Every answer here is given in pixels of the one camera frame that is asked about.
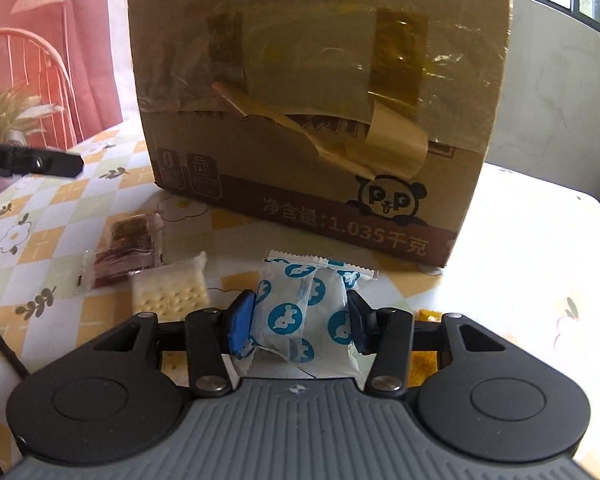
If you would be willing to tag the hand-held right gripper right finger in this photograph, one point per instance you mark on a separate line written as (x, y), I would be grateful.
(358, 327)

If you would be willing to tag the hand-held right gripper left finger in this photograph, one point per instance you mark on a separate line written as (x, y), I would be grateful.
(242, 322)

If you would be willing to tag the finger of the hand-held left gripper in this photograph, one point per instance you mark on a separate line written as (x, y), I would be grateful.
(40, 162)

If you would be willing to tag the white blue-print snack packet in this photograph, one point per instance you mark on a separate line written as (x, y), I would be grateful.
(305, 310)

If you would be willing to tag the yellow snack bag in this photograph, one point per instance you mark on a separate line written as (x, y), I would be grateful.
(427, 362)

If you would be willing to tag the taped cardboard box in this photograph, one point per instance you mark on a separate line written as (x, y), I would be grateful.
(305, 110)

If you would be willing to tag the pale cracker packet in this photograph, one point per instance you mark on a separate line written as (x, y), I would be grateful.
(167, 287)

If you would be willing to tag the brown snack packet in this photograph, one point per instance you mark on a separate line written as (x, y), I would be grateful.
(125, 250)

